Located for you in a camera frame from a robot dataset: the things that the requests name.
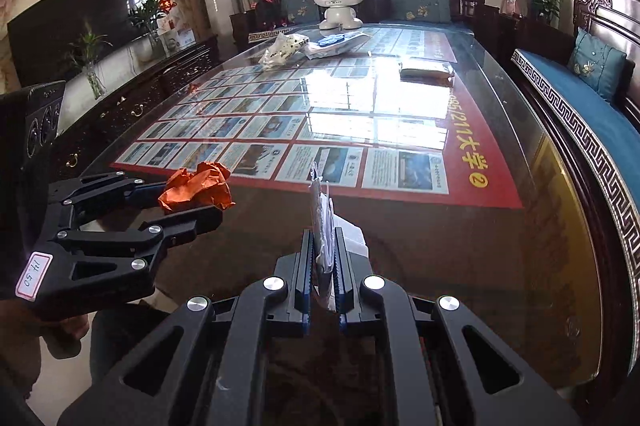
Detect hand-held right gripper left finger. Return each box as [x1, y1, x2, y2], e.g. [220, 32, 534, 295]
[57, 228, 318, 426]

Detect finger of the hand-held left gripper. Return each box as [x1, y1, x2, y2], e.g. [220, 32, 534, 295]
[47, 206, 224, 289]
[47, 173, 171, 219]

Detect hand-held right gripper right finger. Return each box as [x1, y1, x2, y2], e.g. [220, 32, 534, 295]
[332, 226, 583, 426]

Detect orange paper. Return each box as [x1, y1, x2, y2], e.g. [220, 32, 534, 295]
[157, 161, 236, 214]

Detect clear plastic wrapper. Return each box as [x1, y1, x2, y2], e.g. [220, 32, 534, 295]
[306, 161, 372, 309]

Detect person's left hand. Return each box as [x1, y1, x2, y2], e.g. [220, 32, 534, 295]
[0, 301, 92, 402]

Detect carved dark wooden cabinet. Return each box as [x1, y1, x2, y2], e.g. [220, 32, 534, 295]
[50, 35, 221, 182]

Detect carved wooden table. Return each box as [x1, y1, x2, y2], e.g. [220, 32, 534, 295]
[50, 23, 631, 426]

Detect green plant in glass vase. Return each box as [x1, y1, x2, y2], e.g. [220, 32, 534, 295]
[67, 28, 113, 99]

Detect red-bordered printed poster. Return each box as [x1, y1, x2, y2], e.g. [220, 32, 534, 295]
[110, 26, 523, 209]

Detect green plant in white pot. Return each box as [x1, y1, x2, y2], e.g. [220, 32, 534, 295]
[127, 0, 168, 63]

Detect black flat television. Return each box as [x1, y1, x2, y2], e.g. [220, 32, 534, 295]
[6, 0, 151, 89]

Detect white patterned plastic bag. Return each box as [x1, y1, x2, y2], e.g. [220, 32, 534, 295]
[260, 32, 308, 68]

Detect white blue plastic packet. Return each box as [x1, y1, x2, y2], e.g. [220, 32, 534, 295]
[305, 31, 371, 59]

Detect white soft packet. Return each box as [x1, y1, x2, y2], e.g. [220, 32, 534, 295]
[399, 58, 455, 82]

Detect teal embroidered cushion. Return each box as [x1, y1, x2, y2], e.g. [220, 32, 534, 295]
[280, 0, 321, 24]
[567, 28, 628, 104]
[389, 0, 451, 24]

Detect wooden sofa with blue seat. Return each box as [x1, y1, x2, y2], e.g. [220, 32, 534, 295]
[510, 0, 640, 307]

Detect green potted plant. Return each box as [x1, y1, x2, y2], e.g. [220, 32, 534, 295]
[531, 0, 565, 26]

